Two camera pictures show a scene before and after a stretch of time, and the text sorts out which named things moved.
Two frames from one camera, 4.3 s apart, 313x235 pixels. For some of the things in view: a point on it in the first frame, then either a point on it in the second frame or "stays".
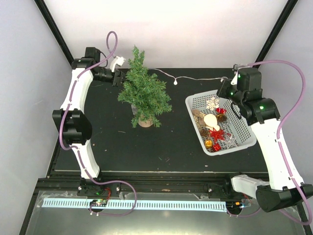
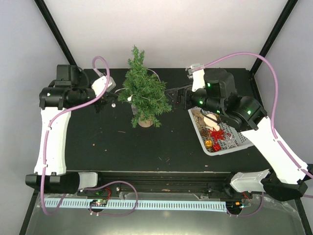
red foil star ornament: x=217 y=134 stays
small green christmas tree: x=144 y=94 stays
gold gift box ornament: x=208 y=144 stays
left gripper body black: x=116 y=82 -> x=103 y=99
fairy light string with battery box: x=175 y=82 -> x=133 y=107
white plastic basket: x=219 y=129 stays
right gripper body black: x=222 y=92 -> x=185 y=91
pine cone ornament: x=204 y=132 stays
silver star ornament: x=230 y=141 stays
